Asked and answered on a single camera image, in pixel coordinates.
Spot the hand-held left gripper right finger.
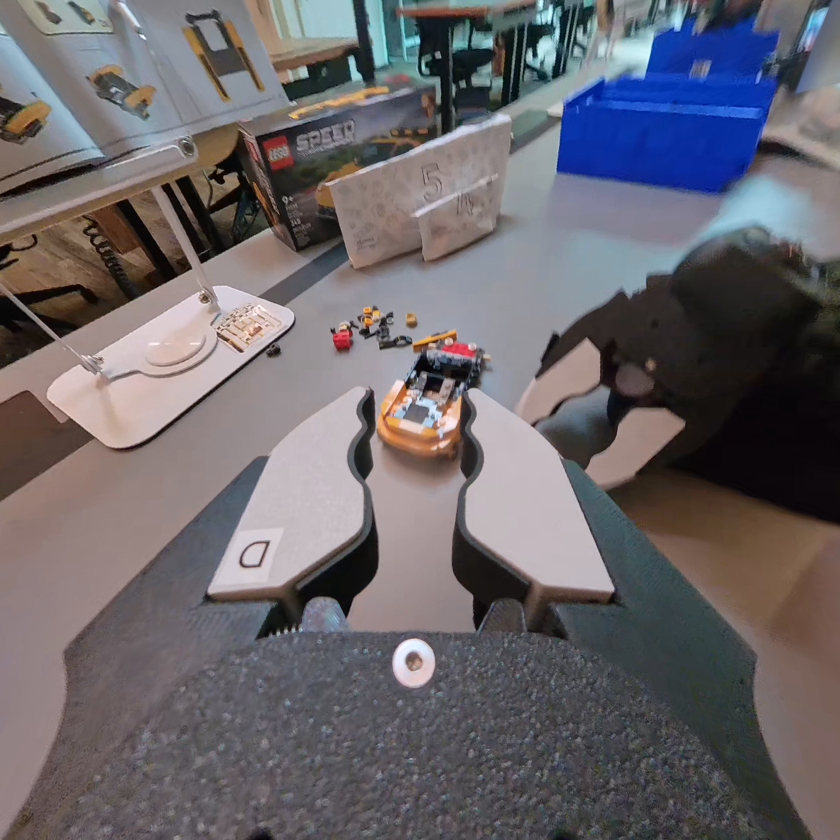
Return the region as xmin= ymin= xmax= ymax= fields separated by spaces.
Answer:
xmin=451 ymin=388 xmax=618 ymax=632

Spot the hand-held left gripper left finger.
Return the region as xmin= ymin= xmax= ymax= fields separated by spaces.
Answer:
xmin=206 ymin=386 xmax=382 ymax=631

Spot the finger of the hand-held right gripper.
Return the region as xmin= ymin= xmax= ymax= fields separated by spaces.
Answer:
xmin=514 ymin=338 xmax=608 ymax=427
xmin=583 ymin=406 xmax=688 ymax=491

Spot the yellow lego car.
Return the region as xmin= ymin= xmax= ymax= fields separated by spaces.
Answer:
xmin=376 ymin=341 xmax=492 ymax=460

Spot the person's right forearm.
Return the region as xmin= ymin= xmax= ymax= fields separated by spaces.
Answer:
xmin=663 ymin=249 xmax=840 ymax=522

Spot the pile of small lego pieces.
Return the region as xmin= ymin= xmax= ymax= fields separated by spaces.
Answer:
xmin=354 ymin=305 xmax=396 ymax=342

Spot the black lego box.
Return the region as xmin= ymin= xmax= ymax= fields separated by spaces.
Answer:
xmin=238 ymin=85 xmax=439 ymax=253

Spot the open lego instruction booklet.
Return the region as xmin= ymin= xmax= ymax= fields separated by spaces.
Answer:
xmin=0 ymin=0 xmax=294 ymax=198

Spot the sticker sheet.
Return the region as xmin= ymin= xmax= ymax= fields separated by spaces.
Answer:
xmin=215 ymin=303 xmax=284 ymax=352

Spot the blue plastic bin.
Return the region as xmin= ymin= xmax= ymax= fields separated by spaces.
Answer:
xmin=556 ymin=73 xmax=778 ymax=196
xmin=646 ymin=13 xmax=782 ymax=83

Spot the small white printed paper bag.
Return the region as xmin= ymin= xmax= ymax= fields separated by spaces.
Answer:
xmin=412 ymin=174 xmax=505 ymax=262

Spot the large white printed paper bag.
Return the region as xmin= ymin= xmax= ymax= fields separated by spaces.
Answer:
xmin=326 ymin=113 xmax=514 ymax=270

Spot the black office chair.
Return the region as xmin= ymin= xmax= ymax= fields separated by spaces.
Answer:
xmin=416 ymin=16 xmax=494 ymax=109

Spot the long wooden office table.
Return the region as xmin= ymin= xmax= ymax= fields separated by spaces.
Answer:
xmin=397 ymin=0 xmax=546 ymax=132

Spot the brown wooden desk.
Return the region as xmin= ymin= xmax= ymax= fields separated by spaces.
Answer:
xmin=0 ymin=36 xmax=362 ymax=342

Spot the black coiled cable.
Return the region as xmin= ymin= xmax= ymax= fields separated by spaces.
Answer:
xmin=82 ymin=217 xmax=142 ymax=299

